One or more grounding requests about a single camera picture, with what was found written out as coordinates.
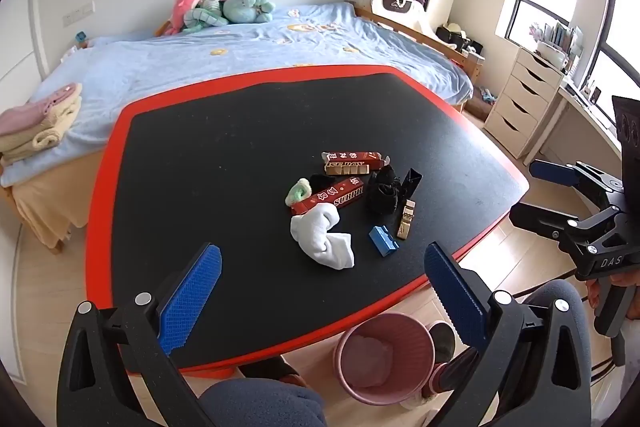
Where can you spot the teal animal plush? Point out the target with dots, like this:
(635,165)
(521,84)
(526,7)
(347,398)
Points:
(247,3)

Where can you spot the long red printed box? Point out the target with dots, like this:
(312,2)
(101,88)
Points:
(330,197)

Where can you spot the small blue box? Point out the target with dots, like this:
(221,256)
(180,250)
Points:
(382,241)

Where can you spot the pink dolphin plush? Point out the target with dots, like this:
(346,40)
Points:
(182,7)

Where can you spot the person's left leg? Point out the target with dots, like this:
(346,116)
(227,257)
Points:
(265,403)

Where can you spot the red box with torn end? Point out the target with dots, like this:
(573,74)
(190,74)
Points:
(357,155)

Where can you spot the white sock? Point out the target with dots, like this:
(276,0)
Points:
(320,232)

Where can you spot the row of books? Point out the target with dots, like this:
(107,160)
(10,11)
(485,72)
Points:
(562,38)

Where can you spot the bed with blue sheet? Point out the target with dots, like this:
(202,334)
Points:
(250,52)

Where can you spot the green striped plush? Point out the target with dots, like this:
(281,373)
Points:
(202,17)

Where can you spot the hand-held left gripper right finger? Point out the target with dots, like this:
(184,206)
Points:
(452,292)

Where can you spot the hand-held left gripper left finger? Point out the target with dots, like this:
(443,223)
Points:
(192,292)

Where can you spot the black paper box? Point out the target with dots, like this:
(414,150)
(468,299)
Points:
(411,182)

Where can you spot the black sock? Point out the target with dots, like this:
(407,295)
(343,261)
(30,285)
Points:
(382,194)

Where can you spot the folded pink towel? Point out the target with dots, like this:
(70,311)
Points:
(30,113)

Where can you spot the person's right hand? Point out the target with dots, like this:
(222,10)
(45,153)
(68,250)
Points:
(632,281)

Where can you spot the folded cream towel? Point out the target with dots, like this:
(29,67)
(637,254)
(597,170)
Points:
(42,139)

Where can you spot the pink trash bin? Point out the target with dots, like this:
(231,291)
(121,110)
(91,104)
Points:
(360,342)

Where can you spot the white drawer cabinet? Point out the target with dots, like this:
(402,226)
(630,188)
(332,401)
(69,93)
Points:
(525,102)

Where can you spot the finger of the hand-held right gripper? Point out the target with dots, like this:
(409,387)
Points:
(535,216)
(550,172)

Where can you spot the black bag with straw hat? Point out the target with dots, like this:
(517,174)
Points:
(455,35)

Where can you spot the white wall socket panel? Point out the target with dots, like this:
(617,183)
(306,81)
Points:
(77,14)

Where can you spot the white desk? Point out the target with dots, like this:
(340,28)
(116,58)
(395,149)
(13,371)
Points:
(585,108)

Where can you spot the green and white scrunchie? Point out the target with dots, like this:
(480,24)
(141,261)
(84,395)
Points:
(295,195)

